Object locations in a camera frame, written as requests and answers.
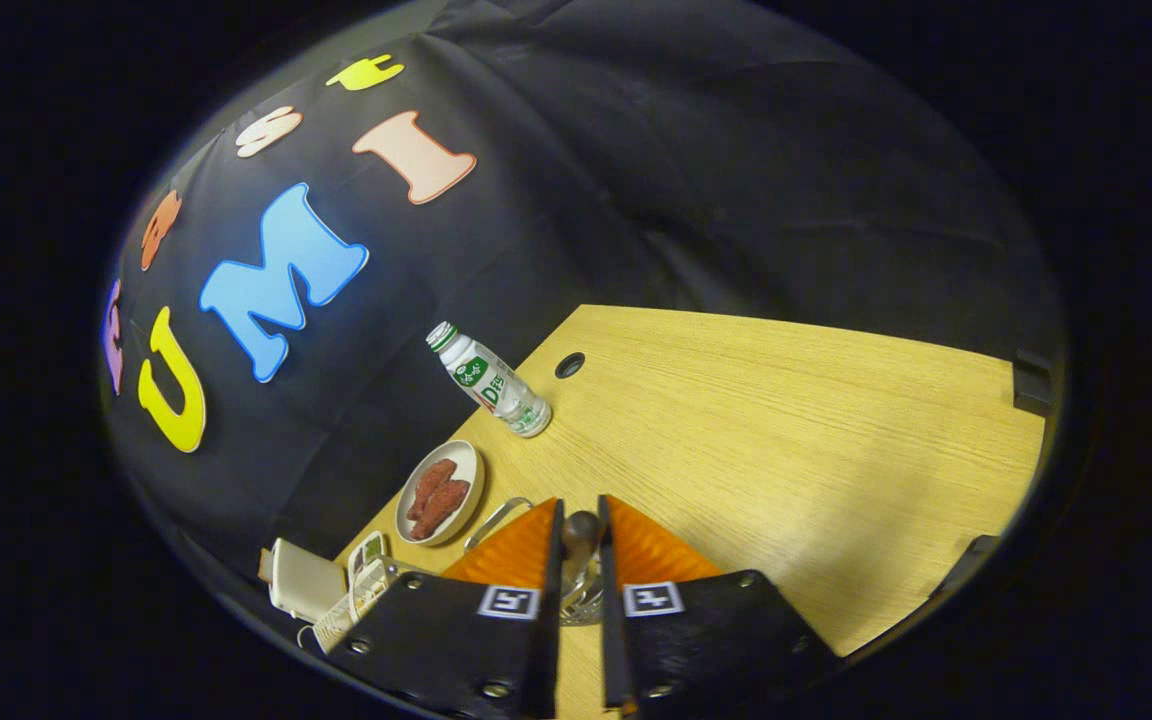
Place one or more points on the white box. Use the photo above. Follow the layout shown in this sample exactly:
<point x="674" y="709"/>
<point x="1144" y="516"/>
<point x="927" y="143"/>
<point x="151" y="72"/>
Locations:
<point x="304" y="580"/>

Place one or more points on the beige plate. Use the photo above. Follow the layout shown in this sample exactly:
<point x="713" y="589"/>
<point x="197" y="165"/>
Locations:
<point x="466" y="465"/>

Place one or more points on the black table clamp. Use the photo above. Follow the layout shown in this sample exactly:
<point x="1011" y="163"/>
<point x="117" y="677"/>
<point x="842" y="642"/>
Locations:
<point x="1033" y="382"/>

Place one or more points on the white dish rack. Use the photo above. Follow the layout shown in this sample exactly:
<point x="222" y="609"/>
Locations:
<point x="368" y="590"/>

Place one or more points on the white green drink bottle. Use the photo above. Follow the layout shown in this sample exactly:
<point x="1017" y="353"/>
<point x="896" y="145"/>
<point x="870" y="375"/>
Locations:
<point x="491" y="382"/>

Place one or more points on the red sausage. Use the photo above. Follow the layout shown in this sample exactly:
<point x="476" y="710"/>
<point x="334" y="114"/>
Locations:
<point x="444" y="508"/>
<point x="432" y="485"/>

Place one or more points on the dark spoon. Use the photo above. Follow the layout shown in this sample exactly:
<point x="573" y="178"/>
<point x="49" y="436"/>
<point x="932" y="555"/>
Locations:
<point x="583" y="530"/>

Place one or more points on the black backdrop cloth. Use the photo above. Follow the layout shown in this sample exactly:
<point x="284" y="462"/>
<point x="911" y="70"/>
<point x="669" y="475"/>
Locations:
<point x="636" y="200"/>

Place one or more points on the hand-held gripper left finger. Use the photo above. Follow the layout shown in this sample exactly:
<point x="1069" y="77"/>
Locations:
<point x="456" y="640"/>

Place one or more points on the small green patterned dish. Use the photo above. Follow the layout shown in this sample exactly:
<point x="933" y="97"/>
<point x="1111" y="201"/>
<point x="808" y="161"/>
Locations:
<point x="366" y="552"/>

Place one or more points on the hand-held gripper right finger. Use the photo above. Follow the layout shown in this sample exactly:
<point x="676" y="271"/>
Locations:
<point x="696" y="640"/>

